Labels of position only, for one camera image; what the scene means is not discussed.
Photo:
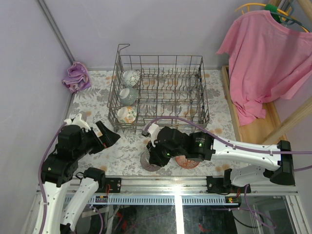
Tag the aluminium frame rail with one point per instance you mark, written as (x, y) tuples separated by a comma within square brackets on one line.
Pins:
[(189, 185)]

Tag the slotted cable duct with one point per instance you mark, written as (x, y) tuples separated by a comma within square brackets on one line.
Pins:
[(217, 200)]

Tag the yellow floral bowl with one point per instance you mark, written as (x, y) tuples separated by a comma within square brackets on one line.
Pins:
[(126, 114)]

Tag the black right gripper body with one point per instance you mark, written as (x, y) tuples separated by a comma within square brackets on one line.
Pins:
[(162, 154)]

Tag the yellow clothes hanger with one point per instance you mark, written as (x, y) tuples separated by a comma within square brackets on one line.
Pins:
[(286, 8)]

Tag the red diamond patterned bowl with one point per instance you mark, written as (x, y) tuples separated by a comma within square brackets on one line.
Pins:
[(185, 163)]

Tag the pink t-shirt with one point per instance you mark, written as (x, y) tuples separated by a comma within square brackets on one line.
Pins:
[(267, 61)]

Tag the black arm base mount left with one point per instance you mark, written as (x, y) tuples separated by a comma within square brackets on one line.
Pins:
[(113, 185)]

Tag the grey dotted bowl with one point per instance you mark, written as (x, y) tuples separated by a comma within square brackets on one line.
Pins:
[(128, 96)]

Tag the wooden tray frame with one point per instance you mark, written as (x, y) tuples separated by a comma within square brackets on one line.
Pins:
[(256, 131)]

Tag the purple crumpled cloth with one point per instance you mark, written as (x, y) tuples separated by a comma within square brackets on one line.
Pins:
[(77, 78)]

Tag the white wrist camera, left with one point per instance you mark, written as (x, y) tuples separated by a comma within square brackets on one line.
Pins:
[(79, 120)]

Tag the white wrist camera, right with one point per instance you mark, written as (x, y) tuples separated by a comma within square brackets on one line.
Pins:
[(151, 131)]

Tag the grey wire dish rack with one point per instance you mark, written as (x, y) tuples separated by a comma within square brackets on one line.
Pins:
[(167, 85)]

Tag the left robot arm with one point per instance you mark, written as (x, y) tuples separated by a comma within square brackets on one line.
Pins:
[(55, 175)]

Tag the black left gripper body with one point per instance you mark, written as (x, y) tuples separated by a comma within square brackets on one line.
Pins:
[(98, 140)]

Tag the corner aluminium post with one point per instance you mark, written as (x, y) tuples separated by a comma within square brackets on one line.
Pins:
[(55, 29)]

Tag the purple striped bowl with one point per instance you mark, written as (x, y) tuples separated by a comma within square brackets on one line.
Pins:
[(145, 163)]

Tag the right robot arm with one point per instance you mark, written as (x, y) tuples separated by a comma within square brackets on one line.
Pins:
[(264, 162)]

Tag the white wrist camera, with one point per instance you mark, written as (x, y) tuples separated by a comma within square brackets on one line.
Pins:
[(79, 120), (151, 131)]

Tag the teal clothes hanger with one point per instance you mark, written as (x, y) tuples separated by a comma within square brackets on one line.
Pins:
[(281, 18)]

